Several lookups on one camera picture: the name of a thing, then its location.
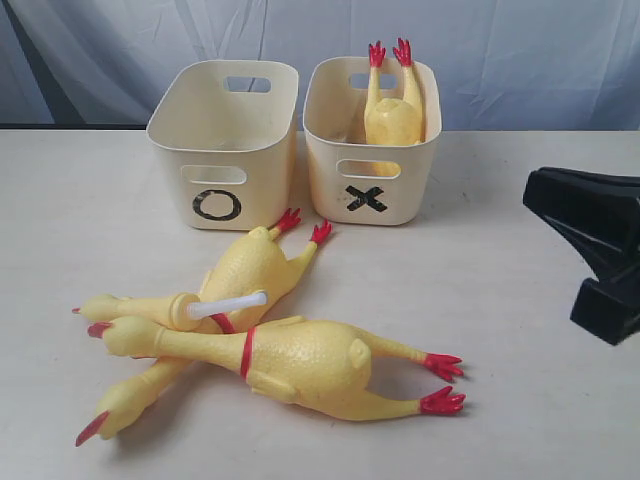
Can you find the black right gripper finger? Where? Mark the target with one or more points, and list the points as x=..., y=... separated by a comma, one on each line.
x=608, y=309
x=597, y=214

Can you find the headless yellow chicken body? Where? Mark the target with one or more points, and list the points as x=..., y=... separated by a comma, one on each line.
x=393, y=121

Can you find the large yellow rubber chicken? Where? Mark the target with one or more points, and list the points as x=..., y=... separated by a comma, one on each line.
x=318, y=364

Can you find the small yellow rubber chicken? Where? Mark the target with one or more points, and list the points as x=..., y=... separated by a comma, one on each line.
x=254, y=262

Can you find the broken chicken head with squeaker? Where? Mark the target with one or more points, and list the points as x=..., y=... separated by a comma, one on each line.
x=183, y=311

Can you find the white backdrop cloth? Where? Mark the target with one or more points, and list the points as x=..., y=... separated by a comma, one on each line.
x=500, y=65

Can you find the cream bin with X mark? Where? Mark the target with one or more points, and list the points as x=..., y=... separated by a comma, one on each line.
x=351, y=181

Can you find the cream bin with O mark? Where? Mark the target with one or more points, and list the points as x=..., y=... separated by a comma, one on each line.
x=225, y=134

